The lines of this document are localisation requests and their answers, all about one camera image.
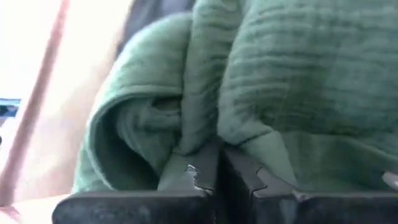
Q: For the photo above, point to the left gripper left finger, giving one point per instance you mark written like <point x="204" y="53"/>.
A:
<point x="206" y="168"/>

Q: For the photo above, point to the dark green garment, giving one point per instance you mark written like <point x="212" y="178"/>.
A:
<point x="295" y="77"/>

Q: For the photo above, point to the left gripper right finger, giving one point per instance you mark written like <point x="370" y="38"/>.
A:
<point x="239" y="177"/>

